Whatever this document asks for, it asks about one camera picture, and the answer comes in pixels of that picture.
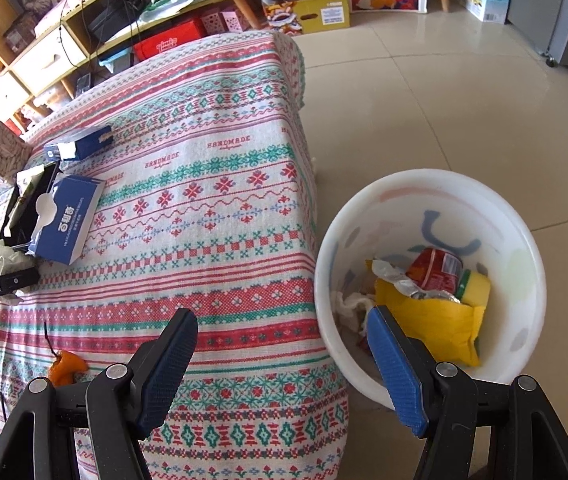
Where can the light blue plastic tub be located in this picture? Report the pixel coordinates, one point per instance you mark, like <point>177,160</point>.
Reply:
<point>119,62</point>

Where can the black electronic device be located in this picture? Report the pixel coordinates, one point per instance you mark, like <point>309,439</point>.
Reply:
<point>114,15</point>

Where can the yellow snack packet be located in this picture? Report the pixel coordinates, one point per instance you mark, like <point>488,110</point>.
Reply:
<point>439,327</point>

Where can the red flat box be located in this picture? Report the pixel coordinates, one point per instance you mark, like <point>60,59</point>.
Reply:
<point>171,40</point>

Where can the brown small box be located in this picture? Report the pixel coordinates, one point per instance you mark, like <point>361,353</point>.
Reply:
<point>21,32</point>

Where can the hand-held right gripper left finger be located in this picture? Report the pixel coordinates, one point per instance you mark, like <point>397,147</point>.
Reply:
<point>164,362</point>

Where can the white low drawer unit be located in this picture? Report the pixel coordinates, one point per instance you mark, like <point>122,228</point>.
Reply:
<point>46,60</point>

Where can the blue white carton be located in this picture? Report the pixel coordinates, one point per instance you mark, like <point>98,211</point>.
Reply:
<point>484,0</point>

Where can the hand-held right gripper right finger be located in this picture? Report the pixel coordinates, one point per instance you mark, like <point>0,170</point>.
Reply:
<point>394,375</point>

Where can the printed cardboard box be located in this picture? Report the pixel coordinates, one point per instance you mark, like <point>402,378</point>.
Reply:
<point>314,12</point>

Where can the white paper scrap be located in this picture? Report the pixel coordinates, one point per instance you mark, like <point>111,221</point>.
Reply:
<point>31,180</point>

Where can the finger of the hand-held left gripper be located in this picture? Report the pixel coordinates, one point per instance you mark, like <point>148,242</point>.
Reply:
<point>23,279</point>

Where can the small blue box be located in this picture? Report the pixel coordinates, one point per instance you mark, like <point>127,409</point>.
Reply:
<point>86,144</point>

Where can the white plastic bin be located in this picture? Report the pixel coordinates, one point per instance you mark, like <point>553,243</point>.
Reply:
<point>514,220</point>

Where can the red drink can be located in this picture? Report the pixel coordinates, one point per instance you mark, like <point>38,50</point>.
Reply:
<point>436,267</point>

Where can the yellow green sponge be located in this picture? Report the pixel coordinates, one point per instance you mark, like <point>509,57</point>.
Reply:
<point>476,287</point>

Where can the pink lattice boxes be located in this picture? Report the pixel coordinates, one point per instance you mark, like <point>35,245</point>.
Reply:
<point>224,22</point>

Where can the patterned woven tablecloth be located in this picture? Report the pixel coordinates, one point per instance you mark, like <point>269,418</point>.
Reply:
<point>189,210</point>

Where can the large blue tissue box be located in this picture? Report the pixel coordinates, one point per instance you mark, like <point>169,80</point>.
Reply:
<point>71,215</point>

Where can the black plastic tray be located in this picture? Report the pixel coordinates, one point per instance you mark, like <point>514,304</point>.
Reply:
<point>21,225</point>

